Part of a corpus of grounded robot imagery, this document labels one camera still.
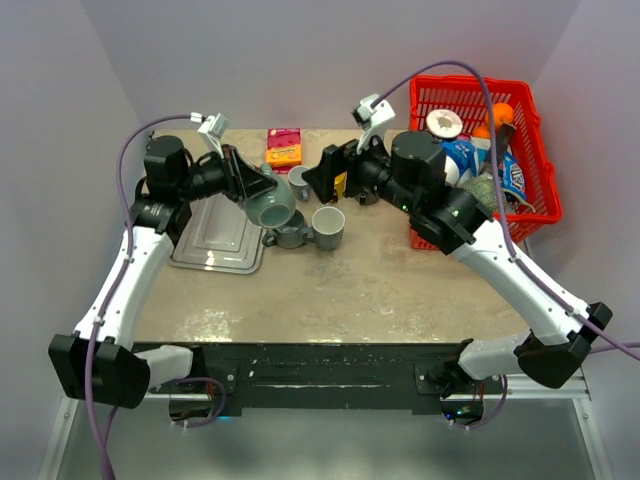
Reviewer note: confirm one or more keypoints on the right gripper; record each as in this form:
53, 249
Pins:
321, 177

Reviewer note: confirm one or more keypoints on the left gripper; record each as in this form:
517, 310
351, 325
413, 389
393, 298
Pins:
245, 179

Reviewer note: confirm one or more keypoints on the yellow mug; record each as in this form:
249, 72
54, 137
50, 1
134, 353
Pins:
339, 186

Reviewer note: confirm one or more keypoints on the teal round mug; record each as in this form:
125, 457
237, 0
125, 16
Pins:
273, 208

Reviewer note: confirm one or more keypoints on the small light grey mug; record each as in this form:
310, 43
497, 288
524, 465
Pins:
298, 185

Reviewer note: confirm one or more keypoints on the blue-grey square mug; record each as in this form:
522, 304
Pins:
328, 224

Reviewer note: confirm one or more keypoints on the grey round mug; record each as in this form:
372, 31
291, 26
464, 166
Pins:
290, 235

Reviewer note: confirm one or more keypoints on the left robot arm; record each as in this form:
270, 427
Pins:
96, 363

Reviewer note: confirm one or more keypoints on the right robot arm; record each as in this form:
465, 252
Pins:
410, 175

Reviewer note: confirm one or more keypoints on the pink orange candy box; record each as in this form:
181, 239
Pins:
284, 148

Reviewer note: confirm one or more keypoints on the metal tray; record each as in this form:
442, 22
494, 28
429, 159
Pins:
220, 238

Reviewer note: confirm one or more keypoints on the white tape roll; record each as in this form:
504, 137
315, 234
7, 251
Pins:
444, 124

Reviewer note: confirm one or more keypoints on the blue white package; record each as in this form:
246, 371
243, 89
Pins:
463, 161

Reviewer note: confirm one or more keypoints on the red plastic basket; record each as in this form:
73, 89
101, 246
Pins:
463, 95

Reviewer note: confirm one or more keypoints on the green netted melon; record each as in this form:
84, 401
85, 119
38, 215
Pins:
482, 188

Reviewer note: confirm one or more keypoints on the orange fruit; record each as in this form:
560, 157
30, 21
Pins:
503, 113
482, 131

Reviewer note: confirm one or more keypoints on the blue snack bag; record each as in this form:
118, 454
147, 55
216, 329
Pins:
513, 182

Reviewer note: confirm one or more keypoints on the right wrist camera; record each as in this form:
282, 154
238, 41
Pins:
374, 116

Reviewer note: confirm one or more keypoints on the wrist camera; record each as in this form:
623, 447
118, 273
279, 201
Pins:
374, 116
211, 128

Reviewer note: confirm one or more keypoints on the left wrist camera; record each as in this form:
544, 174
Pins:
211, 128

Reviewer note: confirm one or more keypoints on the brown handled tool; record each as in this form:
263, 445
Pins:
504, 134

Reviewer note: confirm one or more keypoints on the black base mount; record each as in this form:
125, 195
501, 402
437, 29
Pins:
368, 376

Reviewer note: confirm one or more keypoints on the aluminium frame rail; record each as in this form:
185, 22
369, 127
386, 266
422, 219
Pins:
519, 388

